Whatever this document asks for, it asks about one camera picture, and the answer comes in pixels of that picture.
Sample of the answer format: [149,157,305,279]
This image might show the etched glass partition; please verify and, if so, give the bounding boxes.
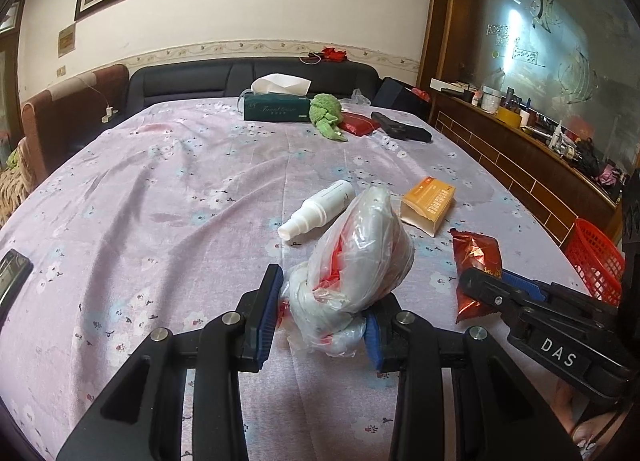
[479,0,640,183]

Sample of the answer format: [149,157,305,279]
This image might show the brown armchair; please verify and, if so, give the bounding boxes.
[19,63,130,183]

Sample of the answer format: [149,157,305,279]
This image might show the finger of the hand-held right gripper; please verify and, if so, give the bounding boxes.
[499,270,622,318]
[458,267,552,338]

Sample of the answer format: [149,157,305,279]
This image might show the orange cardboard box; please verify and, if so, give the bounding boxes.
[400,176,457,238]

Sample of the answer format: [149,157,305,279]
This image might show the person's right forearm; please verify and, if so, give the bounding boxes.
[552,380,622,449]

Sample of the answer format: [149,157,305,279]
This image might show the wooden glass door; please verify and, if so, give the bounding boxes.
[0,0,30,142]

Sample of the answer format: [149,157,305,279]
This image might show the purple floral tablecloth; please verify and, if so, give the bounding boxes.
[0,96,592,461]

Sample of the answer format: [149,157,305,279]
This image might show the red plastic basket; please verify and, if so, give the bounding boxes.
[564,218,626,307]

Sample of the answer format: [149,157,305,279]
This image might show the black phone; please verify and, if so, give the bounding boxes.
[0,248,35,323]

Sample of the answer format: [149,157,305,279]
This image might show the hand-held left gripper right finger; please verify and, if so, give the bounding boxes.
[364,293,583,461]

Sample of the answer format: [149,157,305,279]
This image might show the green cloth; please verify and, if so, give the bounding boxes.
[308,93,350,143]

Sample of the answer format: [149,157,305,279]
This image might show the red flat packet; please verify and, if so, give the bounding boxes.
[339,110,382,136]

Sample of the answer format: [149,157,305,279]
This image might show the black toy gun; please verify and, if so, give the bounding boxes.
[370,110,434,143]

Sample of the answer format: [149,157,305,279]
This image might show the wicker chair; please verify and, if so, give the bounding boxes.
[0,138,32,228]

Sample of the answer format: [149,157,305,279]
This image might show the wooden brick-pattern cabinet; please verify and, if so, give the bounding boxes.
[429,78,627,253]

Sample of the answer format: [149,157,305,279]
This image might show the dark leather sofa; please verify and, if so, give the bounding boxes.
[128,58,382,115]

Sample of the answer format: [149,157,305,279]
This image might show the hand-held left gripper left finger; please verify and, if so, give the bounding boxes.
[55,263,285,461]

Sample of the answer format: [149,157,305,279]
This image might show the dark green tissue box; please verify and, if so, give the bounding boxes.
[243,73,314,122]

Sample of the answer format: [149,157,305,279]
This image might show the clear plastic bag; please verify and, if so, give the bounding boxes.
[279,184,416,359]

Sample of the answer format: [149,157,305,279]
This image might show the white spray bottle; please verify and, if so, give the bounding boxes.
[277,180,357,242]

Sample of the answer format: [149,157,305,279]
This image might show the red snack packet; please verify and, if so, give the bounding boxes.
[448,228,504,326]

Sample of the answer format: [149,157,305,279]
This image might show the small wall plaque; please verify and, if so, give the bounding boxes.
[57,24,77,58]

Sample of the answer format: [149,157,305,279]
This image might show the assorted counter bottles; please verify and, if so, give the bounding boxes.
[430,78,626,193]

